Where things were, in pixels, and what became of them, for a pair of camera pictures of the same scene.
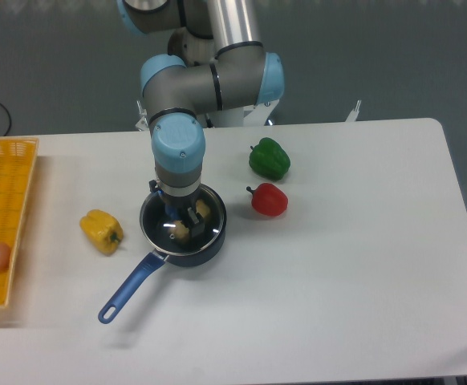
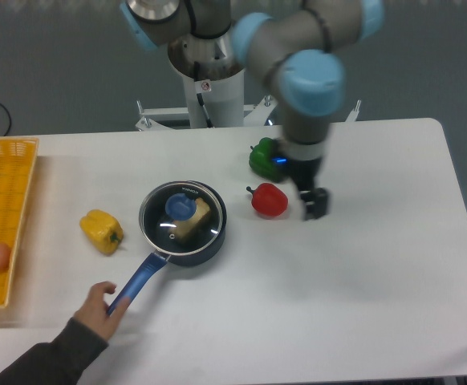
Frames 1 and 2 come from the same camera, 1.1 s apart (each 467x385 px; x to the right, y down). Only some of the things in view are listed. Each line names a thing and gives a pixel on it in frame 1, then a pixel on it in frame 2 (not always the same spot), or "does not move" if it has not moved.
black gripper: x=176 y=205 -> x=303 y=173
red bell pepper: x=269 y=200 does not move
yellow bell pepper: x=103 y=230 does not move
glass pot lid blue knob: x=168 y=235 does not move
